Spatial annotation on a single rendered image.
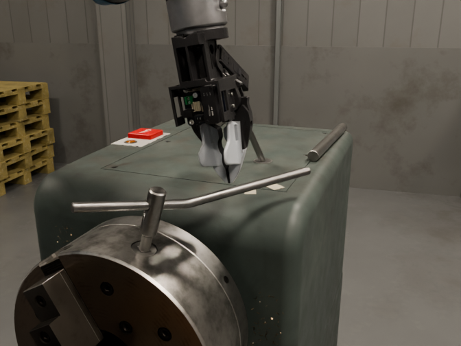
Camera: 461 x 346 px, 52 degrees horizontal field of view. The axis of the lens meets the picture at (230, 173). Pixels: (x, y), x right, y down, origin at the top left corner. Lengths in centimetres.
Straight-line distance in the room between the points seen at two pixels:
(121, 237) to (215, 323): 17
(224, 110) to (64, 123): 487
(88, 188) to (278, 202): 32
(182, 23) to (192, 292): 33
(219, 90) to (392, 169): 405
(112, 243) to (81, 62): 462
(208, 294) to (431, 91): 397
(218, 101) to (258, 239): 21
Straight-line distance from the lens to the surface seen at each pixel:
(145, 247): 61
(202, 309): 60
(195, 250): 65
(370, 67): 440
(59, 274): 64
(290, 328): 74
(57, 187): 85
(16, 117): 486
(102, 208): 56
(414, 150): 456
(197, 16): 61
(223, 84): 60
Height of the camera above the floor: 151
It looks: 18 degrees down
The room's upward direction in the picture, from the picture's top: straight up
